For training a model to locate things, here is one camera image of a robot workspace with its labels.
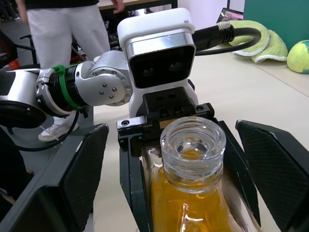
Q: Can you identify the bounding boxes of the square glass bottle orange liquid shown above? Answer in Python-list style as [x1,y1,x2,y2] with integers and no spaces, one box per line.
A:
[141,116,263,232]

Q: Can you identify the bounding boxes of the black monitor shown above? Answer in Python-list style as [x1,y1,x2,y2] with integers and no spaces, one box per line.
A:
[0,30,19,69]

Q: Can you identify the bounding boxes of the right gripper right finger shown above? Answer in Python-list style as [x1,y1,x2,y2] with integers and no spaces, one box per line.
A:
[235,119,309,232]

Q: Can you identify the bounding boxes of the yellow green plush ball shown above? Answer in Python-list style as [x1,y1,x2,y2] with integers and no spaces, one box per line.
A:
[286,39,309,74]

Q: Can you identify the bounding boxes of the light green towel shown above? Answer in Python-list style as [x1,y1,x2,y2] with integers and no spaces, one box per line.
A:
[231,20,289,64]

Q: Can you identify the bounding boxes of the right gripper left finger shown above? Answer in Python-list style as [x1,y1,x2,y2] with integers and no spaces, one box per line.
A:
[0,123,110,232]

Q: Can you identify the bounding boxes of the bystander bare hand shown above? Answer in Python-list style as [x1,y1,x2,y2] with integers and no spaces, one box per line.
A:
[112,0,127,14]

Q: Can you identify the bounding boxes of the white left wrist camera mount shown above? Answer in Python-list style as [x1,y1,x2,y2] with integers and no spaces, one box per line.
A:
[117,7,199,121]

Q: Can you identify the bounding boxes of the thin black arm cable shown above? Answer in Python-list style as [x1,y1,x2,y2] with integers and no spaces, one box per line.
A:
[13,108,81,152]

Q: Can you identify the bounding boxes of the person in white trousers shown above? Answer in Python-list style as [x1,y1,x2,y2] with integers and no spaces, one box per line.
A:
[18,0,112,143]

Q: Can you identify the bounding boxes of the open laptop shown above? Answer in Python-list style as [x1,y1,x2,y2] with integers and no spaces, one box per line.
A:
[215,7,245,24]

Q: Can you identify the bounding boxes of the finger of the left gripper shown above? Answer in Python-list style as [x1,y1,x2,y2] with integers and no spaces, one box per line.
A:
[214,119,262,227]
[119,135,155,232]

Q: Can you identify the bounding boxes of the green zip tie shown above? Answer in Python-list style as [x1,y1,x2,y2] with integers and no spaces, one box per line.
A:
[52,64,84,111]

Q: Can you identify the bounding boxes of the thick black camera cable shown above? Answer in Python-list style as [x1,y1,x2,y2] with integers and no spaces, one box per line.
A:
[192,21,263,57]

